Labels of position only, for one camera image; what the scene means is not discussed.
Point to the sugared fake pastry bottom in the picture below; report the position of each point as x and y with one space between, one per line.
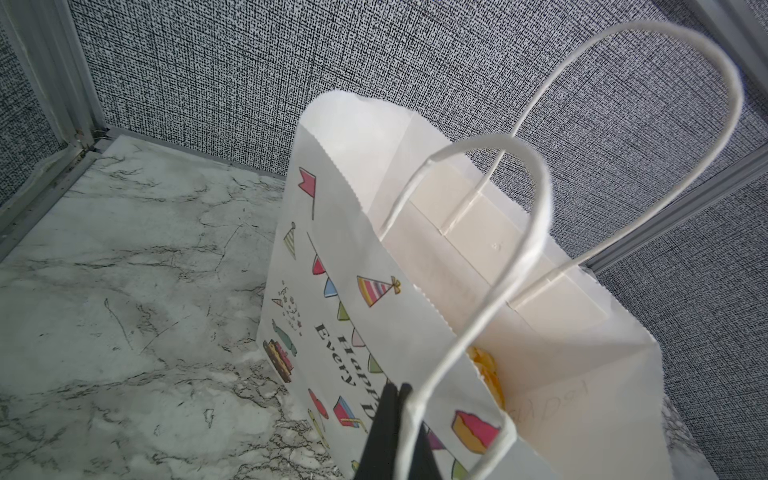
486 365

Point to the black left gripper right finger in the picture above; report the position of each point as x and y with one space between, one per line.
424 466

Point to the white printed paper bag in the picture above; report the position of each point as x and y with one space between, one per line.
397 250

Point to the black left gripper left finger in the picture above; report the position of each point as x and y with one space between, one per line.
378 457

